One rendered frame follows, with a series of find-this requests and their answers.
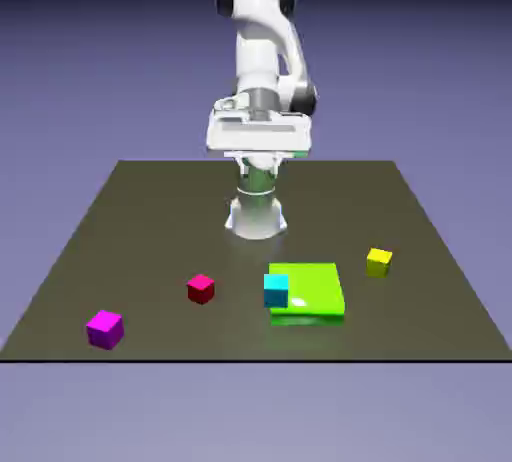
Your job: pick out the small cyan cube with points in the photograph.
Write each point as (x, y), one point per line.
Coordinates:
(276, 290)

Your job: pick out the small yellow cube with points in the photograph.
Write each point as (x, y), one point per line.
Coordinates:
(378, 262)

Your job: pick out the small red cube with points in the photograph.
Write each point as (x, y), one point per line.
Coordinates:
(200, 288)

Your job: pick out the small magenta cube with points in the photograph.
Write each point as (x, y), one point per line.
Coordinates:
(104, 329)

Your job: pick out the large green box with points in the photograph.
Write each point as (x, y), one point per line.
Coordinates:
(314, 294)

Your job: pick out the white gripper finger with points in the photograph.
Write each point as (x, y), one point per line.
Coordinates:
(242, 164)
(278, 164)

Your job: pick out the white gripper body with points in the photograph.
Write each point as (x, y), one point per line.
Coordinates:
(258, 138)

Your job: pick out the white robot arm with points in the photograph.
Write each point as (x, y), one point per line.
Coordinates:
(256, 54)

